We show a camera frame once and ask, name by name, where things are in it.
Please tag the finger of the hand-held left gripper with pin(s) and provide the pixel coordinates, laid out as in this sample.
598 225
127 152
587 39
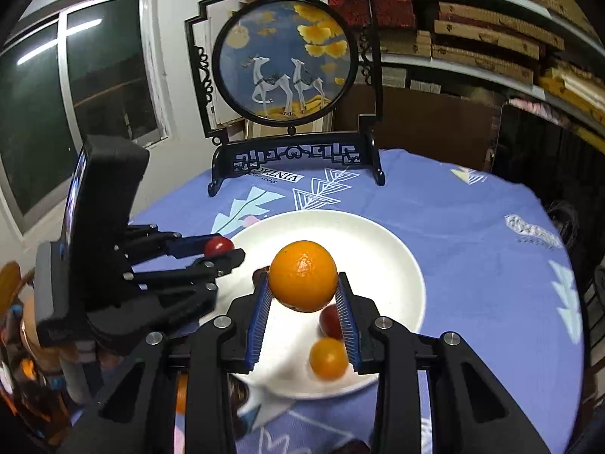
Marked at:
189 246
222 261

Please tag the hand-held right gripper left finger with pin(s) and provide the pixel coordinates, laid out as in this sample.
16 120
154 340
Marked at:
262 326

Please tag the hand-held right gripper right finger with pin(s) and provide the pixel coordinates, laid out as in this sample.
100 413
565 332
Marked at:
347 331

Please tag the red cherry tomato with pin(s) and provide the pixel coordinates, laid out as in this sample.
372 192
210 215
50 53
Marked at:
218 245
330 319

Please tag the large orange tangerine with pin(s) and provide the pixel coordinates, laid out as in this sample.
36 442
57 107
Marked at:
305 276

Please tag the white round plate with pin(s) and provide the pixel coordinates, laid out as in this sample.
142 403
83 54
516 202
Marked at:
378 255

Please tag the small orange tangerine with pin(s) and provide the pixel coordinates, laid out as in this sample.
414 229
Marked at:
182 392
328 358

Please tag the dark brown ball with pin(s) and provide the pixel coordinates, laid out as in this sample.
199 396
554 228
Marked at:
237 397
257 275

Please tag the white framed window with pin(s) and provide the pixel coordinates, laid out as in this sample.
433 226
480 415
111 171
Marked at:
108 71

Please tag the blue printed tablecloth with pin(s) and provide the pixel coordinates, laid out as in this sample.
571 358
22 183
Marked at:
472 269

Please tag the round deer painting table screen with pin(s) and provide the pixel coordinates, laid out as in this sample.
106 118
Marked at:
264 47

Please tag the brown cardboard panel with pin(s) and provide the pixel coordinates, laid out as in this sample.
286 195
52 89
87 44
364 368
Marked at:
425 118

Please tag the pink folded cloth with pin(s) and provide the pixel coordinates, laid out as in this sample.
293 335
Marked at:
539 108

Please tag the shelf with stacked boards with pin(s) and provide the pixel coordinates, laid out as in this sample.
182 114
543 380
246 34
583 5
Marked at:
482 23

